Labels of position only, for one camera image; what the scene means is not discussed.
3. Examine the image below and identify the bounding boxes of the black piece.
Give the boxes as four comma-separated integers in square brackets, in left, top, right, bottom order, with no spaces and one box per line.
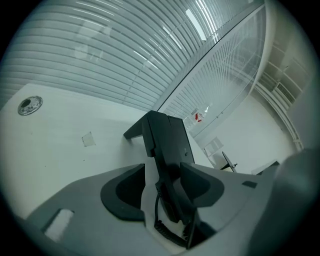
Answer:
[142,110,186,224]

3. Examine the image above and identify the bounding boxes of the round metal cable grommet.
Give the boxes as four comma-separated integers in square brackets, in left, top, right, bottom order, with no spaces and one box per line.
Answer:
[17,95,44,116]

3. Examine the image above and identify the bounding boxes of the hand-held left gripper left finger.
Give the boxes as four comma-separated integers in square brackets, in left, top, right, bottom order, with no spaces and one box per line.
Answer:
[24,163,187,256]

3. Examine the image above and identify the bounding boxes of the white metal frame rack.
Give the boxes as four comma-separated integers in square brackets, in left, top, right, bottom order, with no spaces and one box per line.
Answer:
[203,136,224,169]

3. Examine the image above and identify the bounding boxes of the clear packet with red label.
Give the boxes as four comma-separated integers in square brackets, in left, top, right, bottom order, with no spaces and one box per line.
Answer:
[188,102,214,125]

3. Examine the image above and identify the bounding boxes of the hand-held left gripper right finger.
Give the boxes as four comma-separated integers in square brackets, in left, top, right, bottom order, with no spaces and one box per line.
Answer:
[179,162,275,250]

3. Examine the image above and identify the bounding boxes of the white air vent grille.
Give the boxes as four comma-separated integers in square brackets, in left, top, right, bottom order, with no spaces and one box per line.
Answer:
[274,81,298,105]

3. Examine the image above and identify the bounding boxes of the clear tape piece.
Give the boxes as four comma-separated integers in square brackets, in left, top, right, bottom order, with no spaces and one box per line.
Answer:
[81,131,97,148]

